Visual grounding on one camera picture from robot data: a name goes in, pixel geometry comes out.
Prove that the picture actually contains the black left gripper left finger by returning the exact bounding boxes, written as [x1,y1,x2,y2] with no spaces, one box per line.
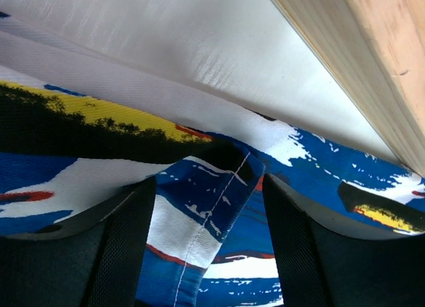
[1,177,156,306]

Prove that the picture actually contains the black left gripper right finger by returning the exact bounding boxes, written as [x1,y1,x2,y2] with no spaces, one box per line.
[262,175,424,306]

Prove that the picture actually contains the blue patterned trousers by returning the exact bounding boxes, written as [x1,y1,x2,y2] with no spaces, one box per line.
[1,14,424,306]

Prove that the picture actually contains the wooden clothes rack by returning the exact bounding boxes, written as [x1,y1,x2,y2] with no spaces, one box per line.
[271,0,424,174]

